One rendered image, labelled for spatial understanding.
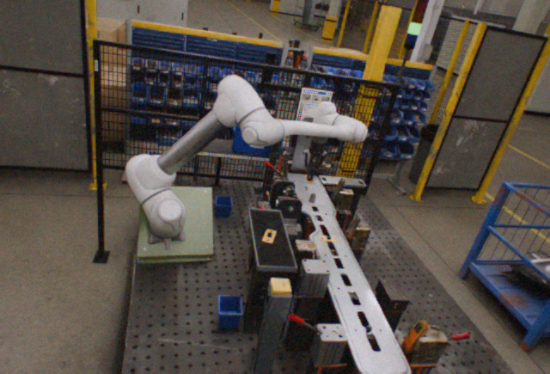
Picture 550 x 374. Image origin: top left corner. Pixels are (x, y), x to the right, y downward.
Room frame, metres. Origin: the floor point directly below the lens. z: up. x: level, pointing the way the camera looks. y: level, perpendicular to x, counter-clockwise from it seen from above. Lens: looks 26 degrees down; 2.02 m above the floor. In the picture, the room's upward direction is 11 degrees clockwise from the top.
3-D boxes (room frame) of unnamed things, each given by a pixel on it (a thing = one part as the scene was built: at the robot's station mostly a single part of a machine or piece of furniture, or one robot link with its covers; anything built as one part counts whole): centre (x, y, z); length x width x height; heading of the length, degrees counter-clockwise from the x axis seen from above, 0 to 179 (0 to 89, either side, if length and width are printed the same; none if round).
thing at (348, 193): (2.00, -0.40, 0.87); 0.12 x 0.09 x 0.35; 103
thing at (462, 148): (4.43, -2.12, 1.00); 1.04 x 0.14 x 2.00; 108
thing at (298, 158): (2.26, -0.14, 1.17); 0.12 x 0.01 x 0.34; 103
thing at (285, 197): (1.60, -0.07, 0.94); 0.18 x 0.13 x 0.49; 13
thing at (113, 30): (5.88, 2.62, 0.52); 1.20 x 0.80 x 1.05; 15
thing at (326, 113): (2.00, -0.20, 1.44); 0.13 x 0.11 x 0.16; 60
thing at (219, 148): (2.38, 0.11, 1.02); 0.90 x 0.22 x 0.03; 103
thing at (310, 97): (2.57, -0.16, 1.30); 0.23 x 0.02 x 0.31; 103
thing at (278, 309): (1.00, -0.08, 0.92); 0.08 x 0.08 x 0.44; 13
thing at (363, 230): (1.65, -0.45, 0.87); 0.12 x 0.09 x 0.35; 103
